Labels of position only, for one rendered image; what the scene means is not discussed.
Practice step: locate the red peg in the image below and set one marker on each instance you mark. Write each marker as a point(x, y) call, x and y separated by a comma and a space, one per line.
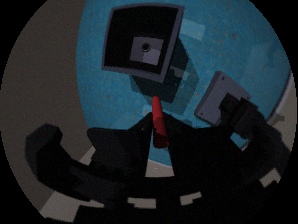
point(160, 139)

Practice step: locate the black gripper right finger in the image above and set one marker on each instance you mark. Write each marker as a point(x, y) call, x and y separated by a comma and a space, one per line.
point(184, 140)

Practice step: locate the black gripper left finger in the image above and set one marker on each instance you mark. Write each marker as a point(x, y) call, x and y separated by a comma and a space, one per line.
point(135, 140)

